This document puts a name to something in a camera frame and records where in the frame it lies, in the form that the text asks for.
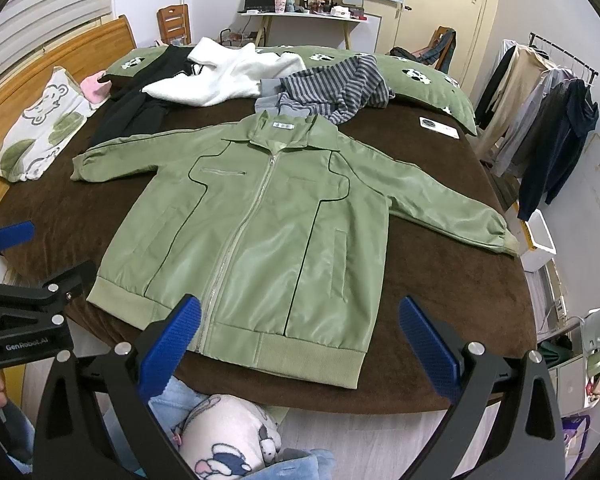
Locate green leather jacket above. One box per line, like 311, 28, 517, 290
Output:
72, 112, 518, 389

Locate clothes rack with garments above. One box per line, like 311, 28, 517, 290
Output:
474, 40, 600, 221

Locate chair with clothes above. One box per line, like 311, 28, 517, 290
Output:
389, 26, 456, 74

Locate person's patterned pajama legs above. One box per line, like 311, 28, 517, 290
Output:
148, 377, 336, 480

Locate bear print pillow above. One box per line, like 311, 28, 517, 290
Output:
0, 66, 97, 183

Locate pink cloth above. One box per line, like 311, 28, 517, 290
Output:
80, 70, 112, 105

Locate black garment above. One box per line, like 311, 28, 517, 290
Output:
90, 46, 194, 146

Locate white storage box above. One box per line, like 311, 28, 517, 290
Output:
520, 209, 557, 272

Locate wooden headboard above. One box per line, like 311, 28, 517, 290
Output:
0, 15, 136, 203

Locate white fleece garment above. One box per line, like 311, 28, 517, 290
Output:
142, 37, 306, 107

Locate wooden chair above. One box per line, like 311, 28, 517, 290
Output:
157, 3, 192, 46

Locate grey striped sweater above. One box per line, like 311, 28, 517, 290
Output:
254, 54, 394, 125

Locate white card on bed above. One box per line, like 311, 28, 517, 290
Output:
419, 117, 460, 140

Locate white desk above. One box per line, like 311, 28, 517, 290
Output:
239, 11, 380, 53

